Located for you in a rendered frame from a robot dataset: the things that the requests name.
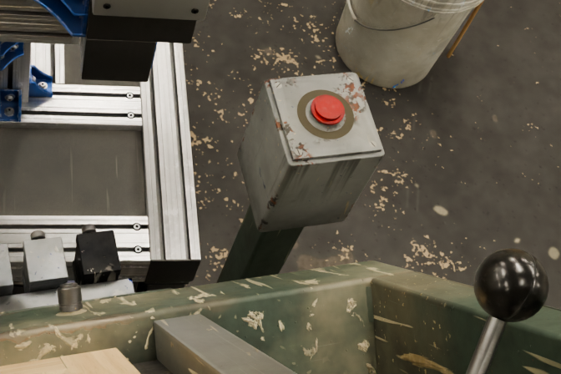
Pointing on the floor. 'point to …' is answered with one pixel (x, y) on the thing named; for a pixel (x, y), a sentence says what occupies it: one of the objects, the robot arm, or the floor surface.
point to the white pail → (411, 12)
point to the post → (257, 251)
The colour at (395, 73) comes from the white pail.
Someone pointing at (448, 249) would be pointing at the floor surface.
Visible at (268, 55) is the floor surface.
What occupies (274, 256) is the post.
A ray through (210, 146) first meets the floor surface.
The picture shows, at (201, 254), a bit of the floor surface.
